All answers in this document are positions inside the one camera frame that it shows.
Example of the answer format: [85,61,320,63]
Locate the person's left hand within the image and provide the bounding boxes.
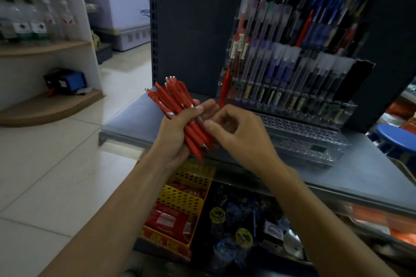
[152,98,221,171]

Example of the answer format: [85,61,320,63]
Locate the person's right hand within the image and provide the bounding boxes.
[203,104,284,177]

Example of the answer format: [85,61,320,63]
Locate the bunch of red pens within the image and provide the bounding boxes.
[145,76,217,162]

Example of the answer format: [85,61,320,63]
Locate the person's left forearm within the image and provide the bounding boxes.
[38,152,169,277]

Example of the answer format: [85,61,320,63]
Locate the person's right forearm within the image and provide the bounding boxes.
[258,163,390,277]

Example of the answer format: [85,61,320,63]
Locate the single red pen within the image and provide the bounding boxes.
[295,9,314,48]
[218,68,232,109]

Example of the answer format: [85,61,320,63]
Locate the yellow perforated basket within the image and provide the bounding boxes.
[139,161,216,258]

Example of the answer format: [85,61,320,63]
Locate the dark perforated shelf back panel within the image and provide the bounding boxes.
[149,0,416,133]

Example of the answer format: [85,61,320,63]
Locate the dark packets with yellow stickers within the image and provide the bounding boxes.
[194,181,307,269]

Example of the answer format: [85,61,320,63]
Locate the clear acrylic pen display rack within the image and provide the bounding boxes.
[216,0,380,167]

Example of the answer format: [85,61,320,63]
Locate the red packets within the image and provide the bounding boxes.
[144,179,208,244]

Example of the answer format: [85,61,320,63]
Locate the rows of assorted displayed pens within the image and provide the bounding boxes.
[224,0,379,115]

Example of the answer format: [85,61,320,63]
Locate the white chest freezer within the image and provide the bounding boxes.
[71,0,152,52]

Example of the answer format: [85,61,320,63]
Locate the blue and black device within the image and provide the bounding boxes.
[44,67,88,97]

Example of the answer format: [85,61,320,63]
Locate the clear bottle with red label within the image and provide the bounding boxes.
[58,0,79,41]
[40,0,64,42]

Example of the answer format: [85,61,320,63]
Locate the grey metal shelf board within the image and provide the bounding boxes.
[98,92,416,219]

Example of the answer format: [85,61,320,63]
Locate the white corner shelf unit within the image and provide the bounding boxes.
[0,0,105,128]

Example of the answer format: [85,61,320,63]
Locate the clear bottle with green label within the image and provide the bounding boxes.
[20,0,48,43]
[0,0,21,44]

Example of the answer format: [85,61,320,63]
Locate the blue round stool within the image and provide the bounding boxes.
[373,124,416,161]

